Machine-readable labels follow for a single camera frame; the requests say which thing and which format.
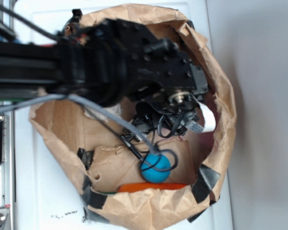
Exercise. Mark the brown paper bag bin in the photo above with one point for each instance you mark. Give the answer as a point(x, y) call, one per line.
point(98, 164)

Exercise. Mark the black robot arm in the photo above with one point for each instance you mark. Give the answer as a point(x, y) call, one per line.
point(105, 63)

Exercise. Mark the crumpled white paper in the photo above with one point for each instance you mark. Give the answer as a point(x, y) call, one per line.
point(116, 110)

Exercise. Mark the blue rubber ball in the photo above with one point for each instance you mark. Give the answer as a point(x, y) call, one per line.
point(153, 166)

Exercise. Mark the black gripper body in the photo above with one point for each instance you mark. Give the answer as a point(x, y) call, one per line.
point(168, 88)

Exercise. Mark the orange plastic carrot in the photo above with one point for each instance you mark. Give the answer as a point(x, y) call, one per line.
point(143, 186)

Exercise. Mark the aluminium frame rail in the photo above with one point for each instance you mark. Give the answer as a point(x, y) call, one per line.
point(7, 177)

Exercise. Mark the white plastic tray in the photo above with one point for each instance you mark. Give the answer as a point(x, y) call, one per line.
point(45, 198)

